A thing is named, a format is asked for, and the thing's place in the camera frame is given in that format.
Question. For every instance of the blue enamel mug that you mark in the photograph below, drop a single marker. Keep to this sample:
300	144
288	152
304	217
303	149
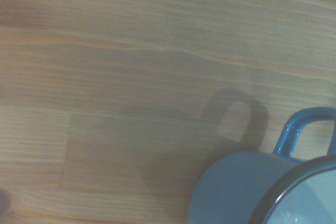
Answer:
236	187

